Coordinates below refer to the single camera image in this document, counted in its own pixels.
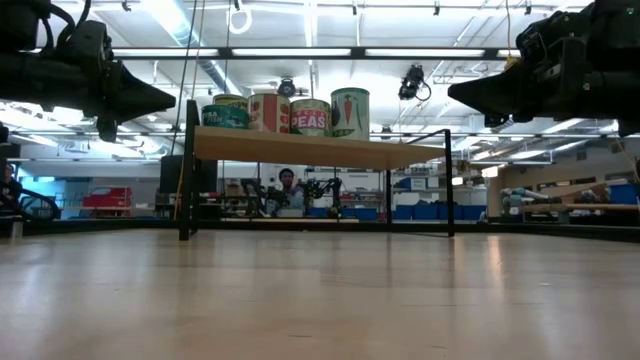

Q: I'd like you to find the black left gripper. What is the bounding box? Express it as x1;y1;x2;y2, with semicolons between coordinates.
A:
53;60;178;145

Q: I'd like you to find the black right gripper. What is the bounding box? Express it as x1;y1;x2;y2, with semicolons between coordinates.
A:
447;12;601;124

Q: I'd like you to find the teal tuna fish can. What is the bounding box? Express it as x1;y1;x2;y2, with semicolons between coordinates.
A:
201;103;250;130

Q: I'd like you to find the yellow-green labelled tin can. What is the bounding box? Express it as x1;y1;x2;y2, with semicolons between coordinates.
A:
212;93;250;110

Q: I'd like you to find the red tomato tin can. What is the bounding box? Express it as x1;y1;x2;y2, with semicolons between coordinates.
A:
247;92;292;135

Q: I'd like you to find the carrot vegetables tin can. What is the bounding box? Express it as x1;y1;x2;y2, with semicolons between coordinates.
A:
329;87;371;142

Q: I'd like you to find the green peas tin can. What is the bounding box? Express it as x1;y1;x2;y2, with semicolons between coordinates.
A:
289;98;332;138

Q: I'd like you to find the wooden shelf with black legs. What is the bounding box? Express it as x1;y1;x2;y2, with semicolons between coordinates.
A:
178;98;456;242

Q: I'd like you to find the black cabinet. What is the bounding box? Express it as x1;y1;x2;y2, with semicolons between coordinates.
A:
158;153;219;195

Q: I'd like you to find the blue storage bin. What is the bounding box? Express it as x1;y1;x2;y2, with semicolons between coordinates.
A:
607;183;640;205
342;207;379;221
393;202;446;221

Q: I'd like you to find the wooden workbench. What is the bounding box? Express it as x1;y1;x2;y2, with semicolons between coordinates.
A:
499;174;640;226

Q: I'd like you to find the person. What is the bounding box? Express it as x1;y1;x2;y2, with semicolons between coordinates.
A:
0;163;24;216
267;167;307;217

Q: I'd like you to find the yellow hanging plug with cord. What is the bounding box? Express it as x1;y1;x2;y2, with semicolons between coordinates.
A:
503;0;521;71

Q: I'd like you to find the long thin black cable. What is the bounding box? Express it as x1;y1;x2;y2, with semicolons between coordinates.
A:
169;0;200;157

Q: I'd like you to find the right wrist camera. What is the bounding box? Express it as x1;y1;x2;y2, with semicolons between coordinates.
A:
516;27;551;69

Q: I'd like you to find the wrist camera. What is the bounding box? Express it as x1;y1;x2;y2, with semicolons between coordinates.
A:
516;27;551;69
63;19;115;65

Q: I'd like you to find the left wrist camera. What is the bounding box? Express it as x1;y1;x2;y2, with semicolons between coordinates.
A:
63;19;115;65

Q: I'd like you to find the black overhead camera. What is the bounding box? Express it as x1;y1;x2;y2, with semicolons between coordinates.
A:
397;63;432;102

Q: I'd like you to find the white cable ring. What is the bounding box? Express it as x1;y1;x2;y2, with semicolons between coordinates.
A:
227;4;254;36

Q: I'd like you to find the black curved cable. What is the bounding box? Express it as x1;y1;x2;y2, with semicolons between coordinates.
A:
0;187;61;221

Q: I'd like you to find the black aluminium table frame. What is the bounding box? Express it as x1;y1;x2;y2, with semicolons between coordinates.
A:
0;215;640;245

